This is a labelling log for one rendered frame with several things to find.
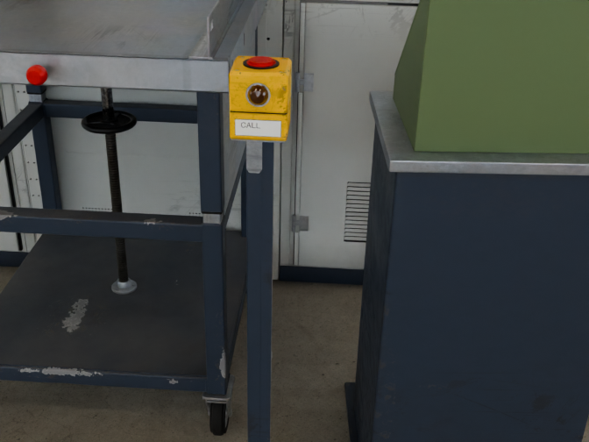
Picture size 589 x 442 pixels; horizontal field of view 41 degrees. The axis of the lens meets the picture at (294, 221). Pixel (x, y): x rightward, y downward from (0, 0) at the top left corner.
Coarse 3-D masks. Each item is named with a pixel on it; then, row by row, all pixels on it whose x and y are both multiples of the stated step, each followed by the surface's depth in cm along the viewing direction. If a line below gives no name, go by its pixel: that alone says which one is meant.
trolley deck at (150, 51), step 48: (0, 0) 161; (48, 0) 162; (96, 0) 163; (144, 0) 164; (192, 0) 165; (0, 48) 131; (48, 48) 132; (96, 48) 132; (144, 48) 133; (192, 48) 134; (240, 48) 142
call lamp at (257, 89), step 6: (252, 84) 106; (258, 84) 105; (264, 84) 106; (246, 90) 106; (252, 90) 105; (258, 90) 105; (264, 90) 105; (246, 96) 106; (252, 96) 105; (258, 96) 105; (264, 96) 105; (270, 96) 106; (252, 102) 106; (258, 102) 106; (264, 102) 106
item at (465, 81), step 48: (432, 0) 110; (480, 0) 110; (528, 0) 111; (576, 0) 111; (432, 48) 114; (480, 48) 114; (528, 48) 114; (576, 48) 114; (432, 96) 117; (480, 96) 117; (528, 96) 117; (576, 96) 117; (432, 144) 120; (480, 144) 121; (528, 144) 121; (576, 144) 121
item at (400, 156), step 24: (384, 96) 143; (384, 120) 133; (384, 144) 124; (408, 144) 124; (408, 168) 119; (432, 168) 119; (456, 168) 119; (480, 168) 119; (504, 168) 119; (528, 168) 119; (552, 168) 119; (576, 168) 119
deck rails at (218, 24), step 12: (228, 0) 146; (240, 0) 165; (216, 12) 133; (228, 12) 147; (216, 24) 134; (228, 24) 147; (204, 36) 139; (216, 36) 134; (204, 48) 132; (216, 48) 132
